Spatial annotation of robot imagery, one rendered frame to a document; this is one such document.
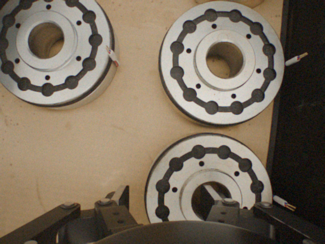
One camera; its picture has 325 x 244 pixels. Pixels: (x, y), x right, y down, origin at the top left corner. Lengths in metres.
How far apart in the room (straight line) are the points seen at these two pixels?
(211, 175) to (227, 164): 0.02
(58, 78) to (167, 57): 0.09
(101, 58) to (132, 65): 0.04
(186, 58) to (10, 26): 0.15
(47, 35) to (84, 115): 0.08
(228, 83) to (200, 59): 0.03
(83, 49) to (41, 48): 0.05
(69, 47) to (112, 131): 0.08
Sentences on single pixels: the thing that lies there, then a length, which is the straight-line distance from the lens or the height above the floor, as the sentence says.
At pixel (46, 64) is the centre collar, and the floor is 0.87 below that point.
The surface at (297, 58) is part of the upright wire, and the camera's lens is 0.20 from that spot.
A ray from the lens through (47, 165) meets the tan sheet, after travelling 0.23.
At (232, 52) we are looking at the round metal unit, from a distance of 0.20.
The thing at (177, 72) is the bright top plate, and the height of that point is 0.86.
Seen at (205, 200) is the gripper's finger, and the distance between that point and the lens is 0.16.
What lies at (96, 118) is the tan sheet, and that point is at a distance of 0.21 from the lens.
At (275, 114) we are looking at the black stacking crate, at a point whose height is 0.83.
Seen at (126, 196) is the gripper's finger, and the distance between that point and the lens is 0.16.
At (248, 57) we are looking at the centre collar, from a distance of 0.19.
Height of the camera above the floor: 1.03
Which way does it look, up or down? 88 degrees down
